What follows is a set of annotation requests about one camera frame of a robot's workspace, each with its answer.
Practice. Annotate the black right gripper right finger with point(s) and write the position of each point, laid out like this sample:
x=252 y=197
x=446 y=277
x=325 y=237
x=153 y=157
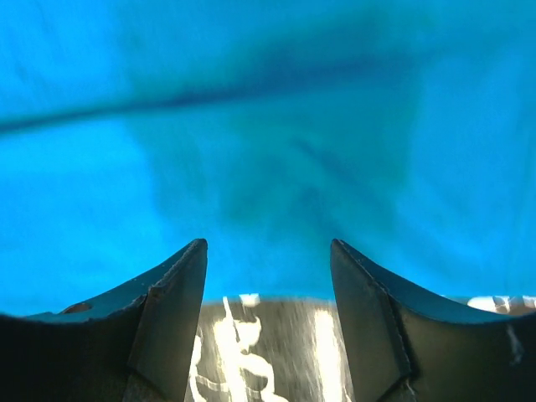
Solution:
x=405 y=343

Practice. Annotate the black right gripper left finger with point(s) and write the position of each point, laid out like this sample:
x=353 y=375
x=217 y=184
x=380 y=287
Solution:
x=131 y=343

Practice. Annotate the blue t shirt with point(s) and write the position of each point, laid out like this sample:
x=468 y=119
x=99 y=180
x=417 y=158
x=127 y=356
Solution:
x=268 y=128

